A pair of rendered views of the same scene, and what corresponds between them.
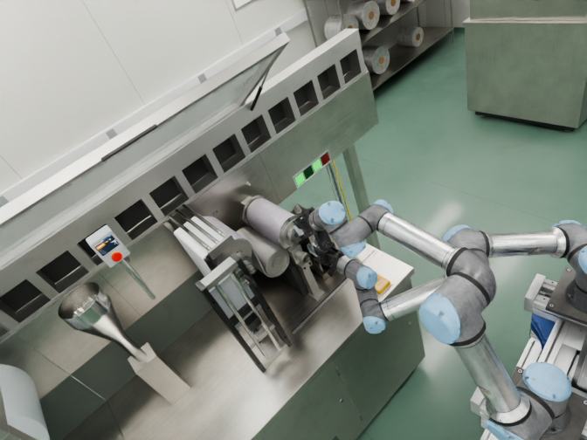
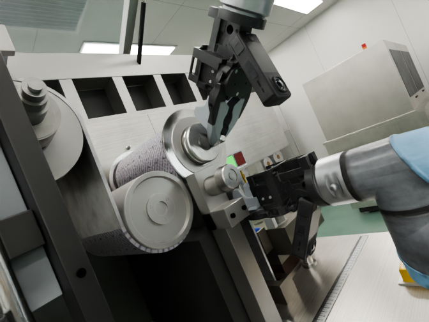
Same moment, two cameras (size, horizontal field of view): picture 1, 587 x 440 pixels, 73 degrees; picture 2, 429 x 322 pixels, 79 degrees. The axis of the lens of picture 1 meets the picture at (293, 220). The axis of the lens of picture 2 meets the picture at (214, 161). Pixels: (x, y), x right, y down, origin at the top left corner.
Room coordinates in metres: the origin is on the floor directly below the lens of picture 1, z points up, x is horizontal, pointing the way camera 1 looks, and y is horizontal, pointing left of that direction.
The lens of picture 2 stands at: (0.74, 0.15, 1.21)
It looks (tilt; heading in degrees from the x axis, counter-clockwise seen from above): 1 degrees up; 342
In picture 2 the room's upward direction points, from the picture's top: 23 degrees counter-clockwise
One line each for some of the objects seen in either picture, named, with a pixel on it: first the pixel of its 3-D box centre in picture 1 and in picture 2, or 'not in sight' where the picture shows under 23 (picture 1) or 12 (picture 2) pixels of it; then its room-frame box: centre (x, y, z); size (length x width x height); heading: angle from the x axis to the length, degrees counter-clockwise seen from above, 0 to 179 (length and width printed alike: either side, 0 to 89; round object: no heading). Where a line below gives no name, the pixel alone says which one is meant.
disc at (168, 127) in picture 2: (293, 232); (197, 145); (1.21, 0.02, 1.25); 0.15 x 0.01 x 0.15; 116
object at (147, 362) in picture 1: (139, 354); not in sight; (0.99, 0.71, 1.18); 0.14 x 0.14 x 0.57
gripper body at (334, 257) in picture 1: (331, 255); (289, 186); (1.13, -0.08, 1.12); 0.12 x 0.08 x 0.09; 26
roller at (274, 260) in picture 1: (259, 250); (129, 218); (1.27, 0.18, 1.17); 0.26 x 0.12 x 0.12; 26
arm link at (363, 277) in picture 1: (361, 274); (398, 167); (0.99, -0.15, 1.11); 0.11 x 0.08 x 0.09; 26
